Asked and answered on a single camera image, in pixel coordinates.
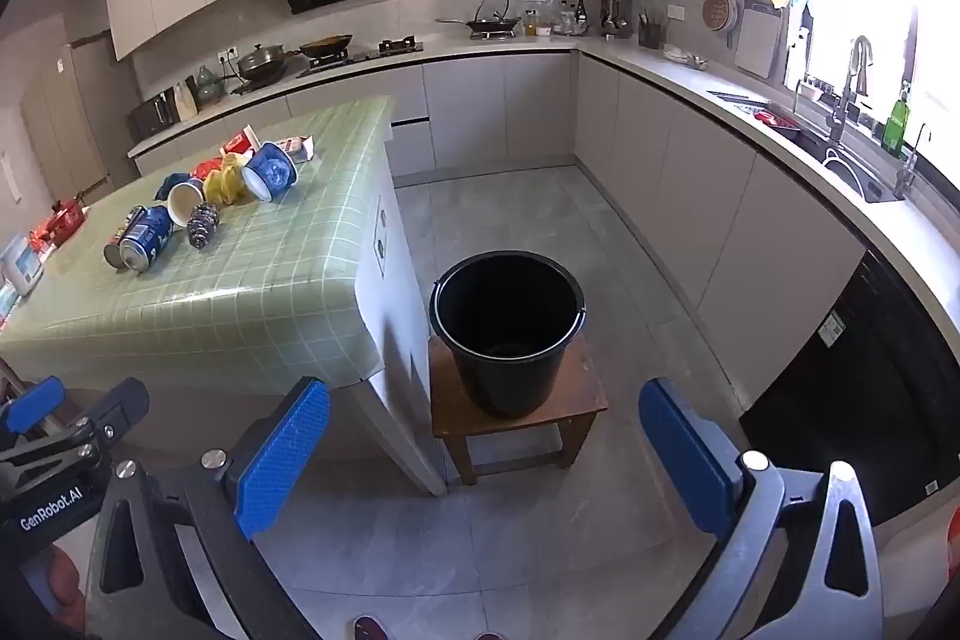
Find red paper cup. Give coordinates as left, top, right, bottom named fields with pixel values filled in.
left=219, top=126, right=260, bottom=157

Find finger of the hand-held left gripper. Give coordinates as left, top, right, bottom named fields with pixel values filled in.
left=0, top=376, right=67, bottom=440
left=71, top=377, right=149, bottom=457

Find person's left hand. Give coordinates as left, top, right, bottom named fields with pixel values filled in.
left=22, top=546, right=87, bottom=633

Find grey kitchen countertop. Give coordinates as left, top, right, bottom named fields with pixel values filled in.
left=126, top=29, right=960, bottom=341

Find covered grey wok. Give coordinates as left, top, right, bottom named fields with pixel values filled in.
left=234, top=42, right=290, bottom=84

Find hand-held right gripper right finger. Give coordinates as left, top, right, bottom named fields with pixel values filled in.
left=639, top=377, right=886, bottom=640

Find kitchen utensil rack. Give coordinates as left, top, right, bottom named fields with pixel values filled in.
left=598, top=0, right=632, bottom=40

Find small steel faucet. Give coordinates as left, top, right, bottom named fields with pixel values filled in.
left=892, top=124, right=932, bottom=199

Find white paper cup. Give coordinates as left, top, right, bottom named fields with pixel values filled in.
left=166, top=179, right=207, bottom=229

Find dark drink can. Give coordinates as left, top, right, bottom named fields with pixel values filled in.
left=103, top=205, right=147, bottom=270

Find steel sink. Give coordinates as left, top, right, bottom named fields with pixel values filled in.
left=795, top=126, right=905, bottom=205

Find black induction cooker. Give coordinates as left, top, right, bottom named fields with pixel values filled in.
left=229, top=70, right=290, bottom=95

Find grey lower cabinets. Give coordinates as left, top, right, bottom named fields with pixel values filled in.
left=127, top=47, right=871, bottom=408

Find white kitchen island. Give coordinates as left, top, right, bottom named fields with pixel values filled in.
left=0, top=122, right=451, bottom=498

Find white cutting board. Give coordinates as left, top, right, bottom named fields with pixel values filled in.
left=733, top=0, right=785, bottom=80

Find steel kitchen faucet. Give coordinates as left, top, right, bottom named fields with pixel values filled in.
left=825, top=36, right=875, bottom=142

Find black plastic bucket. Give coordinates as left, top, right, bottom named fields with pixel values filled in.
left=429, top=250, right=588, bottom=420

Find frying pan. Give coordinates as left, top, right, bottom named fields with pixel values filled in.
left=289, top=34, right=353, bottom=60

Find white red milk carton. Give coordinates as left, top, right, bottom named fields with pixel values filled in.
left=271, top=135, right=316, bottom=163

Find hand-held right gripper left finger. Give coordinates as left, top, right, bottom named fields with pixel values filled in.
left=86, top=376, right=331, bottom=640

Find white small appliance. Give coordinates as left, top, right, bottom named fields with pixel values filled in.
left=0, top=233, right=44, bottom=296

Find brown wooden stool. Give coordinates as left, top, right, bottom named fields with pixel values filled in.
left=429, top=332, right=610, bottom=487

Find blue drink can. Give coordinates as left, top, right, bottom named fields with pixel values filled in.
left=118, top=205, right=175, bottom=272

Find blue instant noodle cup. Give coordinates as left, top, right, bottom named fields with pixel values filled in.
left=240, top=141, right=299, bottom=202

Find black built-in dishwasher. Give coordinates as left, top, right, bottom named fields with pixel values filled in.
left=739, top=246, right=960, bottom=528

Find black gas hob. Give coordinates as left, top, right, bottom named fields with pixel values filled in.
left=296, top=38, right=425, bottom=79

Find yellow sponge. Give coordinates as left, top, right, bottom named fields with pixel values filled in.
left=204, top=154, right=252, bottom=206

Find wok with glass lid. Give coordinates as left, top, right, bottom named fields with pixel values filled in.
left=436, top=0, right=522, bottom=41

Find beige refrigerator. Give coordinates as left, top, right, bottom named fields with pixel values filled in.
left=19, top=40, right=113, bottom=206

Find black toaster oven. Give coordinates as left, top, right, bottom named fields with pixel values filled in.
left=131, top=92, right=177, bottom=139

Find green detergent bottle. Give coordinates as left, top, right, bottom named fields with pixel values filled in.
left=881, top=83, right=912, bottom=155

